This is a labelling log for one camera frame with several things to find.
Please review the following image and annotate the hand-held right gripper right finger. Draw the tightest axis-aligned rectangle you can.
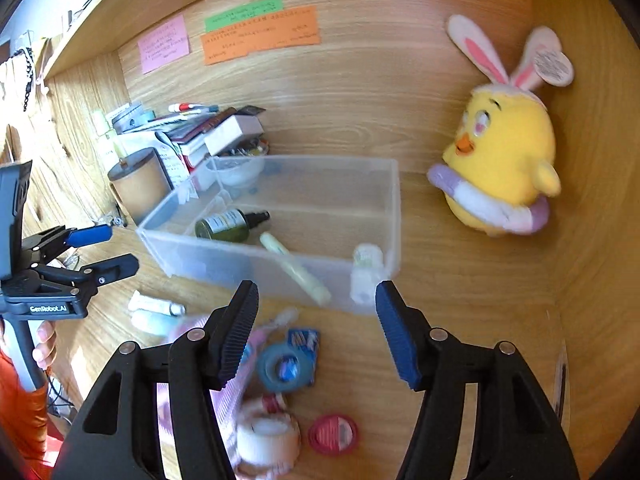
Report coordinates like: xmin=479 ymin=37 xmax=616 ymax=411
xmin=375 ymin=280 xmax=581 ymax=480

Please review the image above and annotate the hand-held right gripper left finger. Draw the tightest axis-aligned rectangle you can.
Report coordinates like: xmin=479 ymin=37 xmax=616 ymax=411
xmin=50 ymin=280 xmax=260 ymax=480

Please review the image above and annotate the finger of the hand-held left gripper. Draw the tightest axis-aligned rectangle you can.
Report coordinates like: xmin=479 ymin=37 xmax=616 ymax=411
xmin=22 ymin=224 xmax=113 ymax=267
xmin=39 ymin=254 xmax=140 ymax=298

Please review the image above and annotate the white squeeze tube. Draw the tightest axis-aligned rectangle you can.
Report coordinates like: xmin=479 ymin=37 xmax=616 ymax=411
xmin=128 ymin=291 xmax=187 ymax=317

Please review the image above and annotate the blue tape package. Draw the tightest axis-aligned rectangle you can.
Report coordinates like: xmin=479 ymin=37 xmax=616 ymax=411
xmin=257 ymin=329 xmax=321 ymax=393

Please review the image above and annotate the white tape roll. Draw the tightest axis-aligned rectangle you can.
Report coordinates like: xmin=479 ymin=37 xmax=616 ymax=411
xmin=235 ymin=400 xmax=302 ymax=466

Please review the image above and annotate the red round tin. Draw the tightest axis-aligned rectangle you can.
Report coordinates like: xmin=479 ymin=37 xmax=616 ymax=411
xmin=307 ymin=412 xmax=360 ymax=457

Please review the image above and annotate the clear plastic bin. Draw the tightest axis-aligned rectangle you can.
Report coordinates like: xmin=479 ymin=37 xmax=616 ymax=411
xmin=136 ymin=155 xmax=402 ymax=317

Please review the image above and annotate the person's left forearm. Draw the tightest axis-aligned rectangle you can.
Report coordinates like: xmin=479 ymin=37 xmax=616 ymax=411
xmin=0 ymin=320 xmax=53 ymax=480

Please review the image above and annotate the person's left hand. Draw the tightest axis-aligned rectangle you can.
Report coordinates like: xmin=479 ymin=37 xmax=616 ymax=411
xmin=31 ymin=319 xmax=57 ymax=370

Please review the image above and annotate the brown round container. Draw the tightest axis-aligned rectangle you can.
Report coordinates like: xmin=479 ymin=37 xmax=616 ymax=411
xmin=107 ymin=147 xmax=173 ymax=226

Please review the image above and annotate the small white bottle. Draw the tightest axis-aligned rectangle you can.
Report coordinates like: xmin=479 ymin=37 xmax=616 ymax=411
xmin=350 ymin=242 xmax=386 ymax=303

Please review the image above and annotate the pale green tube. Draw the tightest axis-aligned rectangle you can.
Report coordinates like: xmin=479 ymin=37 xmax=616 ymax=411
xmin=259 ymin=231 xmax=332 ymax=306

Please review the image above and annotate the pale yellow bottle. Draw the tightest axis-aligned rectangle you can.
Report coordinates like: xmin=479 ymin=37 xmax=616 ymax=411
xmin=92 ymin=110 xmax=119 ymax=158

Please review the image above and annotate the white handwritten paper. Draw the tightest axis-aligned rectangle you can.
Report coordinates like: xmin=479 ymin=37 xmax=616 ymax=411
xmin=155 ymin=132 xmax=193 ymax=188

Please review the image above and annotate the dark green spray bottle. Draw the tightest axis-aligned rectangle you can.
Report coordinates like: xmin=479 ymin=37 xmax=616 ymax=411
xmin=195 ymin=209 xmax=271 ymax=243

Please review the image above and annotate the grey spiral notebook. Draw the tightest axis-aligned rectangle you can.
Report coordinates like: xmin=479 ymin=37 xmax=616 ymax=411
xmin=111 ymin=102 xmax=157 ymax=135

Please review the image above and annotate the stack of books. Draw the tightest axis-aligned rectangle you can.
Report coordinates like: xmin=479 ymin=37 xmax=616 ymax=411
xmin=162 ymin=106 xmax=241 ymax=173

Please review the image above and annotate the red white marker pen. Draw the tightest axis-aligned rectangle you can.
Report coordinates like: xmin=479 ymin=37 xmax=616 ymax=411
xmin=167 ymin=102 xmax=221 ymax=114

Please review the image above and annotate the white cardboard box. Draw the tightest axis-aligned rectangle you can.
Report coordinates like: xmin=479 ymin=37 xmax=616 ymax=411
xmin=203 ymin=115 xmax=265 ymax=157

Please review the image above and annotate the pink paper note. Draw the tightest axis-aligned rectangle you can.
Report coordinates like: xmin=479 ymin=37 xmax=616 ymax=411
xmin=137 ymin=15 xmax=191 ymax=75

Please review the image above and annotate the yellow chick plush toy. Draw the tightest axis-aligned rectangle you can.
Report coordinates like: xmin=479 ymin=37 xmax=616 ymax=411
xmin=426 ymin=14 xmax=575 ymax=238

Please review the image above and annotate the wooden shelf board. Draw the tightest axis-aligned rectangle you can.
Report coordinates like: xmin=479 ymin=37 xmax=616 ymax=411
xmin=45 ymin=0 xmax=311 ymax=81

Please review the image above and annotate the orange paper note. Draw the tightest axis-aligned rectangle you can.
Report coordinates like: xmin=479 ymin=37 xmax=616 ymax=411
xmin=201 ymin=6 xmax=320 ymax=66

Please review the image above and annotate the green paper note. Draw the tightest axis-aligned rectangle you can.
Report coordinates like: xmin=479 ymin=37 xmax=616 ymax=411
xmin=204 ymin=0 xmax=284 ymax=32

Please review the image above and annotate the black white bead string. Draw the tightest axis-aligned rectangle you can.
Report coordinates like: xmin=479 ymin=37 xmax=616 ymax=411
xmin=19 ymin=46 xmax=51 ymax=112

